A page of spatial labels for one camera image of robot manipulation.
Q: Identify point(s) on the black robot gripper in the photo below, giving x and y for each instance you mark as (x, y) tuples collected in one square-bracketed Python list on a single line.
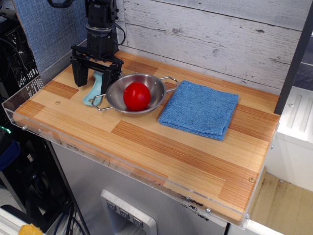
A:
[(98, 54)]

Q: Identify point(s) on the light blue dish brush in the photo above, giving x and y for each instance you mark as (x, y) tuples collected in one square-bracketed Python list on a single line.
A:
[(96, 90)]

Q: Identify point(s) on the steel bowl with wire handles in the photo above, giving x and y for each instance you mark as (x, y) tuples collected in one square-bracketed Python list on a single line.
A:
[(159, 87)]

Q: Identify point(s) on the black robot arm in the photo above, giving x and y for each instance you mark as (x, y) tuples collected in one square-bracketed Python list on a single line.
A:
[(101, 13)]

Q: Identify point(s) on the folded blue towel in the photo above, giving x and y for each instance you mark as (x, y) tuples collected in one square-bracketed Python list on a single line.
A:
[(199, 110)]

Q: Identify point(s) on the red tomato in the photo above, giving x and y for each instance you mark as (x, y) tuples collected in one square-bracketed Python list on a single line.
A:
[(137, 96)]

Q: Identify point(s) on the black plastic crate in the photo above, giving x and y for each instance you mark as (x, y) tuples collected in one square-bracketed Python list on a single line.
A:
[(17, 63)]

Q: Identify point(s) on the clear acrylic table guard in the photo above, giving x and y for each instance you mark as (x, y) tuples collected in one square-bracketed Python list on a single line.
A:
[(215, 179)]

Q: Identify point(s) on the stainless steel cabinet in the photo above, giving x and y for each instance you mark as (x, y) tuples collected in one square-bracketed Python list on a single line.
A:
[(87, 178)]

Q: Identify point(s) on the white ridged block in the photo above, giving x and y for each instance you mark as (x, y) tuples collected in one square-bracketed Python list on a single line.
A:
[(297, 117)]

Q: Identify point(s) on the dark grey right post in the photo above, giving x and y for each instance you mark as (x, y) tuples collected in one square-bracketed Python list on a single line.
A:
[(296, 61)]

